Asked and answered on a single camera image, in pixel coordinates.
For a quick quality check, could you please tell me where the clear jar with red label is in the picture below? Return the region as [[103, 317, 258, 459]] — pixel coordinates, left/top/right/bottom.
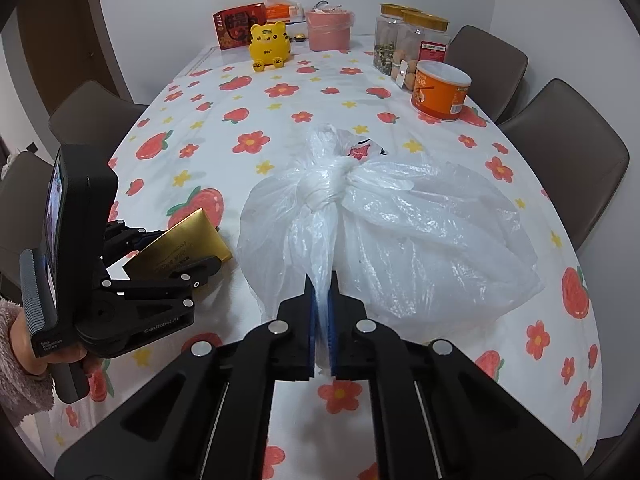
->
[[391, 11, 451, 92]]

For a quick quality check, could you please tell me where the clear jar with green contents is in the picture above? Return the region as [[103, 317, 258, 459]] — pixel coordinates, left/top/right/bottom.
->
[[374, 4, 407, 75]]

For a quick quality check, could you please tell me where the taupe leather dining chair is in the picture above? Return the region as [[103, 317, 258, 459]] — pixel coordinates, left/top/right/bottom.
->
[[497, 78, 630, 251], [444, 25, 529, 118], [49, 79, 149, 163], [0, 152, 55, 306]]

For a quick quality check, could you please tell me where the person's left hand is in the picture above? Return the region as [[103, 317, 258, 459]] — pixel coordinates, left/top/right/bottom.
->
[[9, 306, 101, 380]]

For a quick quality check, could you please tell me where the white floral tablecloth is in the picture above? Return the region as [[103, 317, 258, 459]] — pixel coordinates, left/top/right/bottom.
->
[[15, 45, 603, 480]]

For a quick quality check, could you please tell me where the orange tissue box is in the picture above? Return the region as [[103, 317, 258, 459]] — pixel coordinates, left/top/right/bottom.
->
[[265, 0, 307, 23]]

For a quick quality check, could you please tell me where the brown wooden door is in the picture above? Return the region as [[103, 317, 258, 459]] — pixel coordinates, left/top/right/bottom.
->
[[15, 0, 117, 103]]

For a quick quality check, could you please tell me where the orange round can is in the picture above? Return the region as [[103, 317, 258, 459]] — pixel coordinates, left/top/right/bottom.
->
[[411, 60, 472, 123]]

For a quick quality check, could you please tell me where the gold cardboard box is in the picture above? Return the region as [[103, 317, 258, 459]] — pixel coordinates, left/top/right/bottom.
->
[[122, 207, 234, 281]]

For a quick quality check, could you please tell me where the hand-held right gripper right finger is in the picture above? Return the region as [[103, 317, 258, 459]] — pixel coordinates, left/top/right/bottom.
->
[[327, 270, 586, 480]]

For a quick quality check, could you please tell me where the red printed packet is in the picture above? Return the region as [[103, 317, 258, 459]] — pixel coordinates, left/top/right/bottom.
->
[[347, 140, 388, 161]]

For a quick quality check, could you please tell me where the white knotted plastic bag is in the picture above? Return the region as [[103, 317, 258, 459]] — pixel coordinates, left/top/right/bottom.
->
[[236, 122, 546, 376]]

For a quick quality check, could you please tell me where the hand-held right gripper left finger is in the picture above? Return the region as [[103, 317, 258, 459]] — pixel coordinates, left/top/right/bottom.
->
[[55, 274, 317, 480]]

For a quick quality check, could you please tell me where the yellow tiger toy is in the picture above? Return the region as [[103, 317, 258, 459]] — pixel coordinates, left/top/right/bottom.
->
[[248, 21, 293, 73]]

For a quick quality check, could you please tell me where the pink round container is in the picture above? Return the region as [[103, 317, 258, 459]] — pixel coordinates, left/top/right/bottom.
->
[[305, 6, 355, 52]]

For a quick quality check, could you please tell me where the red gift box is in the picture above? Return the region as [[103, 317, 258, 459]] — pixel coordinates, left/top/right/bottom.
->
[[212, 3, 267, 52]]

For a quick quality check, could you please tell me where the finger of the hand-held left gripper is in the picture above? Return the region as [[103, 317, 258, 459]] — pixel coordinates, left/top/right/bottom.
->
[[102, 219, 166, 263], [100, 255, 223, 307]]

